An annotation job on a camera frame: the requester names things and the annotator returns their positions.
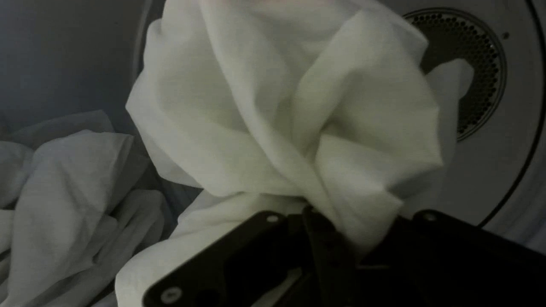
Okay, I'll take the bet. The white cloth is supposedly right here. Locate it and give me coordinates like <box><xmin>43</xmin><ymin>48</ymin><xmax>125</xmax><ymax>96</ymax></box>
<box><xmin>113</xmin><ymin>0</ymin><xmax>478</xmax><ymax>307</ymax></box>

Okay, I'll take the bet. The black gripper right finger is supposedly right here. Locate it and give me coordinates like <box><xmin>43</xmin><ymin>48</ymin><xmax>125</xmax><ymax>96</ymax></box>
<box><xmin>362</xmin><ymin>225</ymin><xmax>415</xmax><ymax>275</ymax></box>

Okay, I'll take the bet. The white washer with control panel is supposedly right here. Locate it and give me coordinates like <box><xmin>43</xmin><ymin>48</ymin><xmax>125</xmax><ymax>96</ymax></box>
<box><xmin>0</xmin><ymin>0</ymin><xmax>546</xmax><ymax>307</ymax></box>

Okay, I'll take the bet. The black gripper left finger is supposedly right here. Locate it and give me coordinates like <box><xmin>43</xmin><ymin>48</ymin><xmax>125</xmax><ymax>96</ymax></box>
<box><xmin>301</xmin><ymin>205</ymin><xmax>362</xmax><ymax>307</ymax></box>

